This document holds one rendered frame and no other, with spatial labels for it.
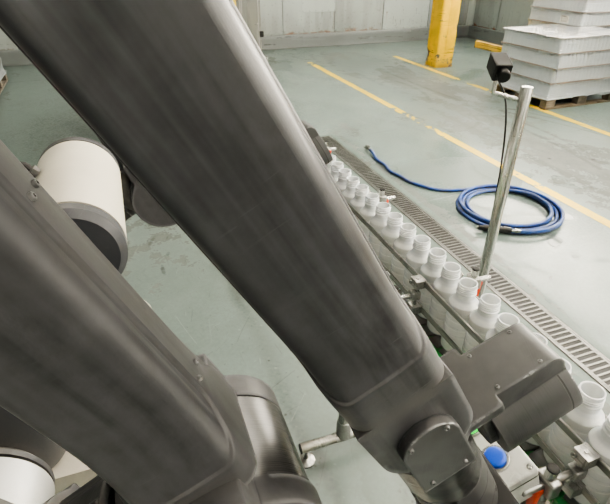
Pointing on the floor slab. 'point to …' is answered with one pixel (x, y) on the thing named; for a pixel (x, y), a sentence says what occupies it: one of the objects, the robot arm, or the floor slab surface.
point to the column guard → (442, 33)
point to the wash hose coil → (495, 191)
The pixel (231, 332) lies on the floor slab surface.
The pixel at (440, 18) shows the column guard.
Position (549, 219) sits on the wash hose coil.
